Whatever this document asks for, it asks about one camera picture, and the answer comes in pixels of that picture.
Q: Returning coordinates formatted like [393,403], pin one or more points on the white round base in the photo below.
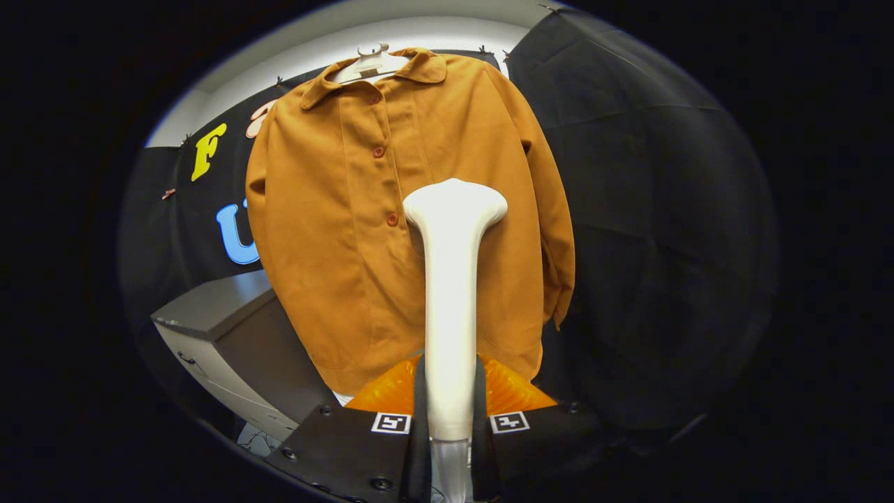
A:
[344,398]

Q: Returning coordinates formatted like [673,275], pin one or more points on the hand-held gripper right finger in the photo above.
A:
[479,447]

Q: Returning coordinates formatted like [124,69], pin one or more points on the orange button shirt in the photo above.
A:
[335,244]

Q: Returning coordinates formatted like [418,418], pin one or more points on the grey cabinet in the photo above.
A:
[223,300]

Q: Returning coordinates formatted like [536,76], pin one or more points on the white garment steamer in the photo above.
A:
[450,314]

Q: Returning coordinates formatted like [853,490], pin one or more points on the white clothes hanger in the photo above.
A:
[370,66]

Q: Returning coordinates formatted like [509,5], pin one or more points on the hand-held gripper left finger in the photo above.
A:
[422,447]

